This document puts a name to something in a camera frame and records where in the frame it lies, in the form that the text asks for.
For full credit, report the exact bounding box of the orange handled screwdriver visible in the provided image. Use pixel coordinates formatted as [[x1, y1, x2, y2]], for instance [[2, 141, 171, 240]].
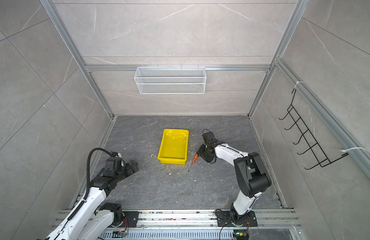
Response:
[[188, 153, 199, 172]]

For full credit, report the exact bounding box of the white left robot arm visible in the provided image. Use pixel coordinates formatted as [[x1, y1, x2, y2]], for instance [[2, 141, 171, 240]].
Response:
[[46, 157, 139, 240]]

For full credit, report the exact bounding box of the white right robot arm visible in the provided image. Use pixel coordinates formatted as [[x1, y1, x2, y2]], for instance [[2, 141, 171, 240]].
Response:
[[195, 129, 272, 225]]

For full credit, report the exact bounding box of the yellow plastic bin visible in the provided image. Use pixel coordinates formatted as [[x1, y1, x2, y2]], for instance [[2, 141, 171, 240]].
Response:
[[158, 129, 189, 165]]

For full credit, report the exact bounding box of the white zip tie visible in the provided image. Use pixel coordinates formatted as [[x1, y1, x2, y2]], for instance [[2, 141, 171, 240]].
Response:
[[340, 147, 367, 153]]

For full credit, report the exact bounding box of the black corrugated cable hose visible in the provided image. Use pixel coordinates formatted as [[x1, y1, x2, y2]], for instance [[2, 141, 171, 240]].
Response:
[[84, 147, 118, 200]]

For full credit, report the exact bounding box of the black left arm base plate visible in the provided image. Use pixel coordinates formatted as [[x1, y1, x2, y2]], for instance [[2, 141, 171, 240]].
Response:
[[111, 211, 140, 228]]

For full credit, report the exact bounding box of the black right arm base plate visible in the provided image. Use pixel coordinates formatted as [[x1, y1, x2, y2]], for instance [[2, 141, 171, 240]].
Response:
[[215, 209, 258, 228]]

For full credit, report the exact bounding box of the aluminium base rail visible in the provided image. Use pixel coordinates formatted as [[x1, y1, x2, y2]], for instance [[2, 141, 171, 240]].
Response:
[[52, 208, 303, 240]]

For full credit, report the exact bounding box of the white wire mesh basket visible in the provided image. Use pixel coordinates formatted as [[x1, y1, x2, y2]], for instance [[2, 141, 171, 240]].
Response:
[[134, 67, 207, 95]]

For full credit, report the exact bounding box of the black wire hook rack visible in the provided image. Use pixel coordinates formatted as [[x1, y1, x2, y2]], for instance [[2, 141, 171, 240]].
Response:
[[279, 89, 349, 170]]

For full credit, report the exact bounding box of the aluminium frame profile right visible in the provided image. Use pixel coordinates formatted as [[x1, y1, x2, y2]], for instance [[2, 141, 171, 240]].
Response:
[[248, 0, 309, 120]]

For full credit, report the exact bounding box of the aluminium frame profile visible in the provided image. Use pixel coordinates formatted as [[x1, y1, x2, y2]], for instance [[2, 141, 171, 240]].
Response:
[[40, 0, 115, 120], [248, 0, 309, 120]]

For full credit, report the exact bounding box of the aluminium frame profile left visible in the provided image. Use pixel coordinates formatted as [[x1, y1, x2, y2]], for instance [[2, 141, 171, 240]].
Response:
[[40, 0, 115, 120]]

